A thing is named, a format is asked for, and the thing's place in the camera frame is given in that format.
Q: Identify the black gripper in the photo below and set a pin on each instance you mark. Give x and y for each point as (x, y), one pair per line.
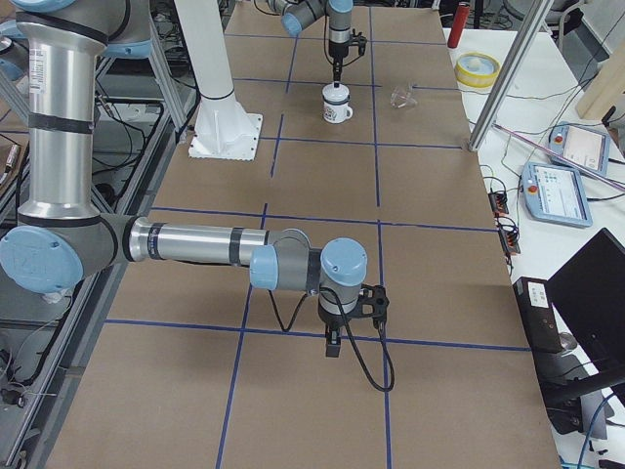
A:
(336, 51)
(331, 321)

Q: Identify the clear glass funnel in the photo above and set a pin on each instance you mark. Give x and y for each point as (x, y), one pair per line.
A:
(403, 97)

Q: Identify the white cup lid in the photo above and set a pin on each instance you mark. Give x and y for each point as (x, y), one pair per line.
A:
(336, 93)

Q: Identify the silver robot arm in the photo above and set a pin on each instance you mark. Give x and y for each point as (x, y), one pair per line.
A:
(296, 16)
(62, 237)

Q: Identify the white enamel cup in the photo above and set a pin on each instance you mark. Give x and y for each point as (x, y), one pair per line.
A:
(337, 114)

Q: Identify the red cylinder tube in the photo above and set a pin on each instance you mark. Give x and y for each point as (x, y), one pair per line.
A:
(459, 21)

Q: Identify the yellow tape roll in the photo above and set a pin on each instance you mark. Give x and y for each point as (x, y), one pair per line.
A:
(476, 70)

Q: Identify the black box device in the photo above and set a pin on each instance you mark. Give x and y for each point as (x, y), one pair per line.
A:
(537, 315)

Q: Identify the near teach pendant tablet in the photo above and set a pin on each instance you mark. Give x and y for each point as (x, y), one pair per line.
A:
(554, 194)

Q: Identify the teach pendant tablet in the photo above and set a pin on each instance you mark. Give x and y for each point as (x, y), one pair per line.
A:
(581, 145)
(554, 194)

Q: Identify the black laptop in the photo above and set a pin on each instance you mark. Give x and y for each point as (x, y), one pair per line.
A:
(588, 293)

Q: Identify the far teach pendant tablet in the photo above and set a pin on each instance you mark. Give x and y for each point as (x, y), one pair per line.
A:
(581, 145)

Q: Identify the silver reacher grabber stick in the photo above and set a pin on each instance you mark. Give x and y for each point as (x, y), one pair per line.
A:
(557, 157)

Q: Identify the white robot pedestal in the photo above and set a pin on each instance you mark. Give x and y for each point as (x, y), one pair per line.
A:
(222, 129)

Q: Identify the aluminium frame post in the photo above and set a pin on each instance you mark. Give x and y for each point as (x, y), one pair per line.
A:
(520, 47)

